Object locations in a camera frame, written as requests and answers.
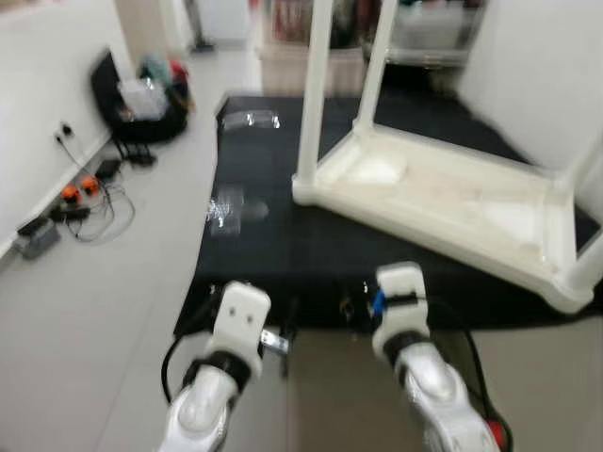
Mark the black bag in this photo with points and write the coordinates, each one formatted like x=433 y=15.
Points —
x=146 y=127

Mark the black table cloth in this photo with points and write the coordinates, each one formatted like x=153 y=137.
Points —
x=283 y=254

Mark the black stand base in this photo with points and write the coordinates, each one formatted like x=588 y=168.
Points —
x=141 y=155

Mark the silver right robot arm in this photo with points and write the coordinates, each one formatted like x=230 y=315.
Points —
x=438 y=395

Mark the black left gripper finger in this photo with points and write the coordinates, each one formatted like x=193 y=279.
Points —
x=291 y=325

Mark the clear tape cross patch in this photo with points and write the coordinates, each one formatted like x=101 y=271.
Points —
x=231 y=209

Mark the steel tray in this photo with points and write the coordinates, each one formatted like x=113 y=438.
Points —
x=433 y=30

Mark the red and teal clothes pile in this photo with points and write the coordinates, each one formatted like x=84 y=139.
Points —
x=165 y=68

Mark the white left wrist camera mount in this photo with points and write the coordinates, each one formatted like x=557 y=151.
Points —
x=240 y=325

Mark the crumpled clear plastic bag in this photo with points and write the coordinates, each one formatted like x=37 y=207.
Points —
x=141 y=99

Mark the black power strip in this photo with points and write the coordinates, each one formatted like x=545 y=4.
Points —
x=69 y=215

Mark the flat clear plastic bag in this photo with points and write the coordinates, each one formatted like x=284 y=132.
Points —
x=250 y=121

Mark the beige striped cloth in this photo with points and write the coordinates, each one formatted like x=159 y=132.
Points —
x=283 y=68

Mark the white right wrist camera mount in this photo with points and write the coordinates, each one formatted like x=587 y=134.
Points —
x=400 y=306

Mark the black power adapter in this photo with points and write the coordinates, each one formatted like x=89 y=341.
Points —
x=108 y=169

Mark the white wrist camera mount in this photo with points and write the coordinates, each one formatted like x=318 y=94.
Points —
x=240 y=325
x=400 y=306

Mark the orange black battery charger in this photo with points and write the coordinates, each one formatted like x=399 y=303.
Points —
x=80 y=188

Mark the white plastic table top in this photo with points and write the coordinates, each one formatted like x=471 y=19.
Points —
x=452 y=202

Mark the white low appliance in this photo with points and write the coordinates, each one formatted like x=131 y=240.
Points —
x=224 y=19

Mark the black wall plug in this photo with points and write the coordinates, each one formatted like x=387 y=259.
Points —
x=66 y=131

